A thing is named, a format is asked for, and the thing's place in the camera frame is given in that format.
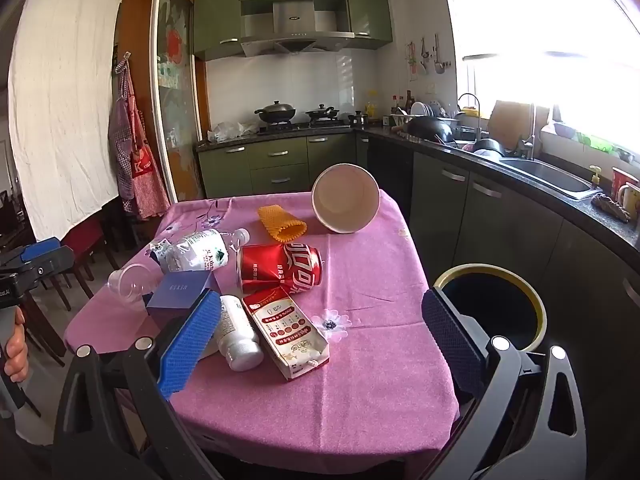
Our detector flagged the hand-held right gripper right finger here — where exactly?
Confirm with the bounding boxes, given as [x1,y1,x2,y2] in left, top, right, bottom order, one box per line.
[421,287,588,480]

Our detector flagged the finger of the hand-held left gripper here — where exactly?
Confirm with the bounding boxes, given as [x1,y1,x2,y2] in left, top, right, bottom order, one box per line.
[0,240,76,288]

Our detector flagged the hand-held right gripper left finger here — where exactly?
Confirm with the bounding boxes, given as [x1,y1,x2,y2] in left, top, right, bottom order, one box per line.
[52,290,223,480]

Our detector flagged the yellow-rimmed dark trash bin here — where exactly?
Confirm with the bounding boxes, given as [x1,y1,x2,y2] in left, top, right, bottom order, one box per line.
[431,263,547,356]

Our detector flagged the clear plastic water bottle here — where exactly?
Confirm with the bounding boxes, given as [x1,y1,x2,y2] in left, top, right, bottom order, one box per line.
[149,228,251,275]

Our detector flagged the red and white carton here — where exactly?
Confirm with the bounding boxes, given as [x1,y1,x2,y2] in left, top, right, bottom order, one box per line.
[241,286,331,383]

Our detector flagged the crushed red soda can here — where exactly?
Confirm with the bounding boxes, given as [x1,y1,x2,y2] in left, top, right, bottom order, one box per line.
[236,242,325,295]

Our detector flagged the round paper bowl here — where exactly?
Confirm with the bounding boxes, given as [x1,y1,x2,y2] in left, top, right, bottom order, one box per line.
[311,162,381,235]

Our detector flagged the person's left hand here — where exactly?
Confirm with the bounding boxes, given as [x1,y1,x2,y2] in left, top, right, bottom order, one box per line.
[2,307,30,383]

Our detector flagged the dark wooden chairs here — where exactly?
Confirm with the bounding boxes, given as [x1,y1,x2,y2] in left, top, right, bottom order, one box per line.
[0,190,121,361]

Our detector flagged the white pill bottle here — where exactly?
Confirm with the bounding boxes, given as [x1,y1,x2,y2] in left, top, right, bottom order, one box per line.
[200,294,265,372]

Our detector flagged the clear plastic cup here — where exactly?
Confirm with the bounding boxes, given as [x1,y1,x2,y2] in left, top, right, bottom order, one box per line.
[107,263,163,303]

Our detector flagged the pink floral tablecloth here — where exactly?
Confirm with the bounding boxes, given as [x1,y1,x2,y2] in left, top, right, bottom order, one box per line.
[64,191,461,466]

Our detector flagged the dark grey base cabinets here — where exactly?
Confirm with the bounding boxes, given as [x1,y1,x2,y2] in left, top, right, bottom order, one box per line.
[367,135,640,411]

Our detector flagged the red checked apron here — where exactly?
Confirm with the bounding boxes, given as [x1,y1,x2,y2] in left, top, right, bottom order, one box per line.
[108,52,172,221]

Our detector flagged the white hanging sheet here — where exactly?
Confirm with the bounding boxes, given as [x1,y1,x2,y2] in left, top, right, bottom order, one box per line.
[7,0,123,243]

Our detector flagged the steel kitchen sink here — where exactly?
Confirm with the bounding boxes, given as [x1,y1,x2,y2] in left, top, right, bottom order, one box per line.
[500,157,603,198]

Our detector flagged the black pan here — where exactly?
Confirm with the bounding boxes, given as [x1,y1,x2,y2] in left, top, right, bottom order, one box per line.
[462,137,506,158]

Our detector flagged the green lower kitchen cabinets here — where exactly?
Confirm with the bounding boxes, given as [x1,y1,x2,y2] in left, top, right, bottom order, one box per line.
[197,132,368,201]

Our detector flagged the green kitchen cabinets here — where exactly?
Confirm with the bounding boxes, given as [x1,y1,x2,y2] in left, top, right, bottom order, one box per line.
[192,0,393,61]
[197,132,368,201]

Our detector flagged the brown woven rag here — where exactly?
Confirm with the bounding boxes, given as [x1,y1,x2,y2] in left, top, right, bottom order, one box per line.
[591,194,632,222]

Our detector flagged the large black wok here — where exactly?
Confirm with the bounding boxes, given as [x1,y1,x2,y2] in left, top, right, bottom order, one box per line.
[406,116,456,143]

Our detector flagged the crumpled clear plastic bag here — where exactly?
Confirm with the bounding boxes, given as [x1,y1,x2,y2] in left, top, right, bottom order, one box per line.
[207,121,258,143]

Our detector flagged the frosted glass sliding door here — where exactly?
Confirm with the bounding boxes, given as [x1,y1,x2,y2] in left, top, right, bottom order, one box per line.
[150,0,208,203]

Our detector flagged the straight steel tap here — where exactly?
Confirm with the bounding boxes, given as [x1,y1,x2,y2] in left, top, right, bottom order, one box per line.
[517,105,543,161]

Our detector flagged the brown cardboard sheet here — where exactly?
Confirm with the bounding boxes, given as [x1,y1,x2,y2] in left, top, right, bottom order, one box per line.
[487,100,551,148]

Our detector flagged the yellow mug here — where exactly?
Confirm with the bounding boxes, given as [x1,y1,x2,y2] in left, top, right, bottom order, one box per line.
[617,184,640,221]

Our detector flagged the curved steel faucet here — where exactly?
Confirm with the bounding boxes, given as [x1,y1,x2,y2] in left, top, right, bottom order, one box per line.
[457,92,483,141]

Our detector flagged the dish rack with plates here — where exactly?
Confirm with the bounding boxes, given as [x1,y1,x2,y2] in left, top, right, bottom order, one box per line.
[390,101,451,128]

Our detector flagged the red mug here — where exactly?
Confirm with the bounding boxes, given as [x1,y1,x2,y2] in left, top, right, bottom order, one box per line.
[611,167,640,208]

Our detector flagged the gas stove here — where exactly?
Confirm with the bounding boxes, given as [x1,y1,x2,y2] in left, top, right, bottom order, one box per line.
[257,119,351,133]

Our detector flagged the black lidded wok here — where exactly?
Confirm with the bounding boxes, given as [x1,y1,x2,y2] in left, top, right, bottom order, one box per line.
[254,100,297,123]

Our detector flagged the black lidded pot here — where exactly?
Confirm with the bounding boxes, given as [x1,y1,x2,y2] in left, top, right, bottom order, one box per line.
[305,104,341,122]

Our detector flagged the hanging kitchen utensils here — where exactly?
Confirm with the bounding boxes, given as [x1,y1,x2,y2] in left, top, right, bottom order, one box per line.
[417,34,451,76]

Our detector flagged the green upper kitchen cabinets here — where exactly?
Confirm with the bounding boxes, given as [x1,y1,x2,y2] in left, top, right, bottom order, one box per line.
[192,0,393,61]

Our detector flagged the kitchen window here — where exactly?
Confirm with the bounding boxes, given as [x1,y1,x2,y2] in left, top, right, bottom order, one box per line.
[450,0,640,156]

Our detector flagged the steel range hood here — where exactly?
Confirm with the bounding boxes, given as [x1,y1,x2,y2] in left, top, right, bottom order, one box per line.
[239,1,351,58]

